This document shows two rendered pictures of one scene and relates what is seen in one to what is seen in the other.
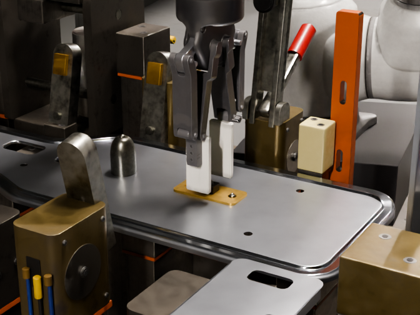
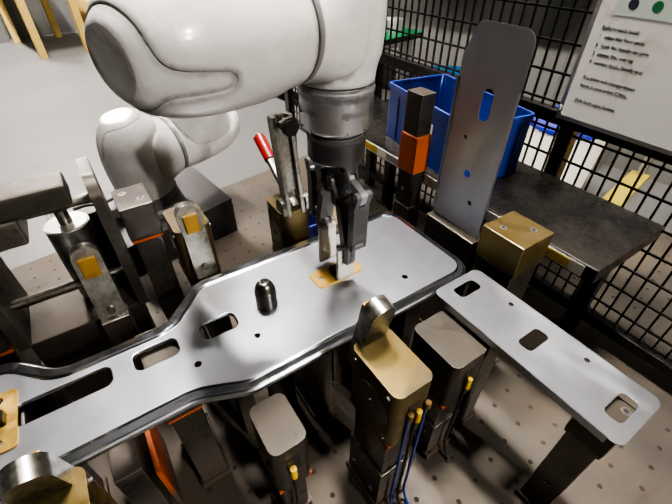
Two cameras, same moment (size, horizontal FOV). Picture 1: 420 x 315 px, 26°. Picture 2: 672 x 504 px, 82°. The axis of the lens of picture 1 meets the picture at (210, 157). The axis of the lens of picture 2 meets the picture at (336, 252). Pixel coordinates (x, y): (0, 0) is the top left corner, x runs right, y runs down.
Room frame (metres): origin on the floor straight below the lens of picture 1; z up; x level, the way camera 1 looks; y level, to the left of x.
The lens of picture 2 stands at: (0.78, 0.43, 1.44)
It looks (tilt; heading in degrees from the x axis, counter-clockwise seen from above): 40 degrees down; 296
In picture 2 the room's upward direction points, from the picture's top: straight up
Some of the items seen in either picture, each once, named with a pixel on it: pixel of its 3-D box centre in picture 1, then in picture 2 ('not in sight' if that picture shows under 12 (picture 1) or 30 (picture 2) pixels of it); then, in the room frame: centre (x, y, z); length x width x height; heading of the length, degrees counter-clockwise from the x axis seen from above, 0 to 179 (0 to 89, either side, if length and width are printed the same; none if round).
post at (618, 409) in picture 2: not in sight; (568, 459); (0.58, 0.06, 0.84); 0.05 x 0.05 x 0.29; 59
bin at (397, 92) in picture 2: not in sight; (450, 125); (0.92, -0.47, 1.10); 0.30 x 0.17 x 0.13; 140
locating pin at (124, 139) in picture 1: (123, 159); (265, 296); (1.05, 0.11, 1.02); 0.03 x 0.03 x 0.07
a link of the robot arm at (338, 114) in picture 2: not in sight; (336, 105); (0.98, 0.00, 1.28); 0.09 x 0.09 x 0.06
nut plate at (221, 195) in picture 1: (210, 188); (336, 270); (0.98, 0.00, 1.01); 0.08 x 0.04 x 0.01; 60
